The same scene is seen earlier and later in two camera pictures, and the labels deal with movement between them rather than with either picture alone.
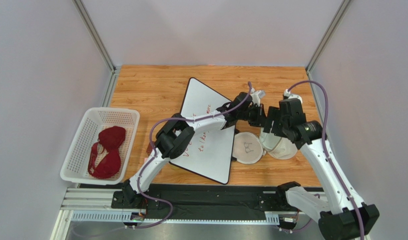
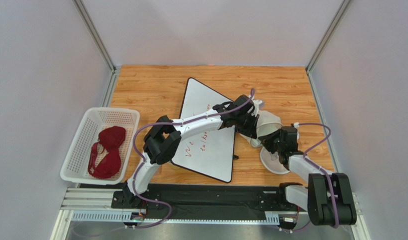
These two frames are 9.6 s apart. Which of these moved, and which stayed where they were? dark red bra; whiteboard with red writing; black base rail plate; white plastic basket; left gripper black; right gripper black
Moved: right gripper black; left gripper black
Stayed: dark red bra; black base rail plate; whiteboard with red writing; white plastic basket
